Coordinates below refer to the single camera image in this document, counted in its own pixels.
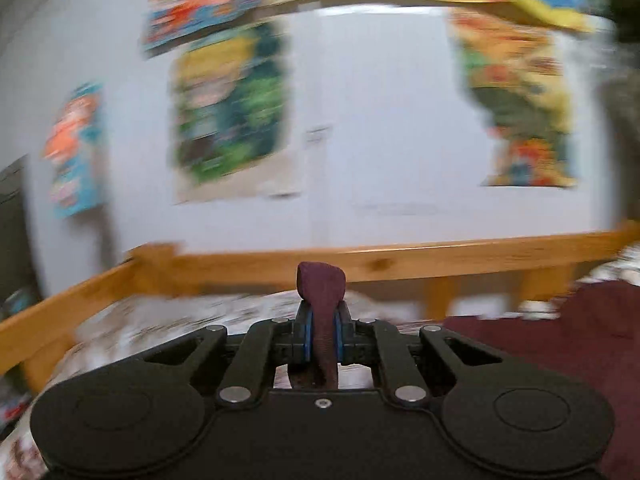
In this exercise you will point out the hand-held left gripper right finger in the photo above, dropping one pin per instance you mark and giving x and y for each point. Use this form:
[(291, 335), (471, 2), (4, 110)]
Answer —
[(340, 340)]

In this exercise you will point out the wooden bed frame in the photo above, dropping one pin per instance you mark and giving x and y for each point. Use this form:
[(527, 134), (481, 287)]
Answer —
[(450, 260)]

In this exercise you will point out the yellow orange green wall poster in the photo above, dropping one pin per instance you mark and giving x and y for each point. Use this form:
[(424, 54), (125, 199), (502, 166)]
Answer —
[(520, 110)]

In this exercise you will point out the dark cabinet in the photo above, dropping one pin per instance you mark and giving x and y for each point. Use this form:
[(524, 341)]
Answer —
[(11, 225)]

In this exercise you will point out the maroon garment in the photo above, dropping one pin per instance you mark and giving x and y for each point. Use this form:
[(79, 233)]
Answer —
[(321, 300)]

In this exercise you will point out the red blue wall poster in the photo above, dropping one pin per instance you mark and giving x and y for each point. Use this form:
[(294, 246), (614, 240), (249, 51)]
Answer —
[(200, 10)]

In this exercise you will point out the floral printed blanket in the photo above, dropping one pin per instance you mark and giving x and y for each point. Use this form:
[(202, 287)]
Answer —
[(165, 315)]

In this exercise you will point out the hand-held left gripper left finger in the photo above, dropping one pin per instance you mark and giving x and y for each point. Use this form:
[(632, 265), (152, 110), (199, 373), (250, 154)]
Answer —
[(306, 340)]

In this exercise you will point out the blue orange wall poster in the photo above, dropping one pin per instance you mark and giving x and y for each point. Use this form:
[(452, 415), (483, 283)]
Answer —
[(75, 155)]

